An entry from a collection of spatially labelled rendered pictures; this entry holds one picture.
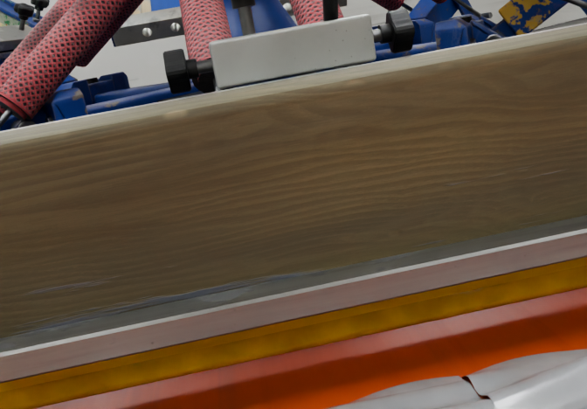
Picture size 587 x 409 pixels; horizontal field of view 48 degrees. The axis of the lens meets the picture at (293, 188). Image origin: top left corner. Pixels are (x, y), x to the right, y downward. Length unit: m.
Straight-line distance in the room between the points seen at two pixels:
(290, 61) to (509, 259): 0.31
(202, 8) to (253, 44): 0.24
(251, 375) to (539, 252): 0.11
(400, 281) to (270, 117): 0.07
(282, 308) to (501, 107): 0.10
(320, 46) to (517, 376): 0.33
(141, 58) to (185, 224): 4.17
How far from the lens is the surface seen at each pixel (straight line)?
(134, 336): 0.22
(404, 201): 0.23
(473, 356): 0.25
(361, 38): 0.51
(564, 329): 0.26
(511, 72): 0.23
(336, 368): 0.25
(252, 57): 0.50
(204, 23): 0.72
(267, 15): 1.02
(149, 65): 4.38
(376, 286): 0.22
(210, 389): 0.25
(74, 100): 0.87
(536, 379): 0.22
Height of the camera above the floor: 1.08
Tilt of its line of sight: 14 degrees down
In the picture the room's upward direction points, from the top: 10 degrees counter-clockwise
